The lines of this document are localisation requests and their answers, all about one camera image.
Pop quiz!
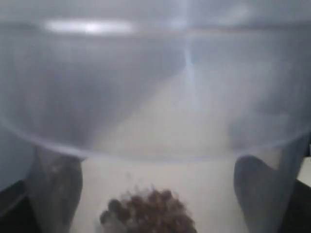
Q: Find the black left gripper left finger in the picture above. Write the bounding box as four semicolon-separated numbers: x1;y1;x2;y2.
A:
0;147;83;233

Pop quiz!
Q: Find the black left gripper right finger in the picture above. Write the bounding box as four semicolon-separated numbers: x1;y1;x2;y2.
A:
233;135;311;233

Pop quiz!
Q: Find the clear plastic shaker bottle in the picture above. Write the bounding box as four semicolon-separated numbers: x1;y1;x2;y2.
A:
0;0;311;233

